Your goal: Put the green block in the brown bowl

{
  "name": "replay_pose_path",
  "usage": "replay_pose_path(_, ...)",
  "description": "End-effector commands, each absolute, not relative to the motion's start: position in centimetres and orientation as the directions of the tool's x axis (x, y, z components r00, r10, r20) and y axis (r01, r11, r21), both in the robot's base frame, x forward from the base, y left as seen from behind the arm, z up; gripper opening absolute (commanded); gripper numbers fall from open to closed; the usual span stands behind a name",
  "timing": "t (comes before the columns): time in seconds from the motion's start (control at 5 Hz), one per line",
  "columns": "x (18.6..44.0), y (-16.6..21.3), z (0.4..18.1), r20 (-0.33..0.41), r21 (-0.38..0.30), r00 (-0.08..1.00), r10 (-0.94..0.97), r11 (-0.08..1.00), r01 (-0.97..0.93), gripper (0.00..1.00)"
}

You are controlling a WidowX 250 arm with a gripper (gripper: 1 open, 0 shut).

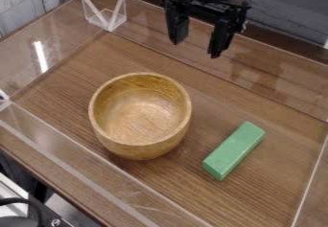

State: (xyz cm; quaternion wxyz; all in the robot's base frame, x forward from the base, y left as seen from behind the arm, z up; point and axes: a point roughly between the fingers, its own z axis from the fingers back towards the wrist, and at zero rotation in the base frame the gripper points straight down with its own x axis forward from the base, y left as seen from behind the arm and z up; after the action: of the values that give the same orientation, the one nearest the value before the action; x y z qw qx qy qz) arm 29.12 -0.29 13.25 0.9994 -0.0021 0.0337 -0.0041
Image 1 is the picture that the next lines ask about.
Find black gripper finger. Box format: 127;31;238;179
207;18;235;58
164;0;190;45

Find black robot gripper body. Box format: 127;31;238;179
163;0;250;24

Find green rectangular block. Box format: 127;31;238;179
202;122;265;181

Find brown wooden bowl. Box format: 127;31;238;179
88;72;192;160

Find clear acrylic tray walls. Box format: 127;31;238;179
0;0;328;227

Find clear acrylic corner bracket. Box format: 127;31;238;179
81;0;127;32

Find black cable under table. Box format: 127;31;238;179
0;197;44;227

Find black metal table bracket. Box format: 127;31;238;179
25;192;93;227

